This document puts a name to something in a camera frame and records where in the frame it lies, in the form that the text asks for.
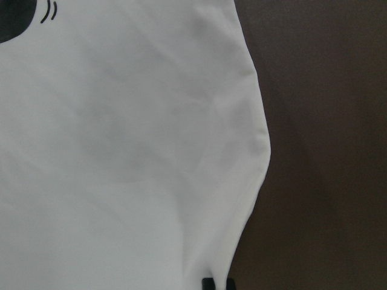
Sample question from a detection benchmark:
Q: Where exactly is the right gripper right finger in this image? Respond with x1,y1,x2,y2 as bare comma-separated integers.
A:
227,269,236,290

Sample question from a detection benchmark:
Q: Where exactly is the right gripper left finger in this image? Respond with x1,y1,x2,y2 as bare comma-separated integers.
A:
201,268,215,290

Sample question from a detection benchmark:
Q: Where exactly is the cream long-sleeve cat shirt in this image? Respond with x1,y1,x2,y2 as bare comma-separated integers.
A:
1,1,270,289

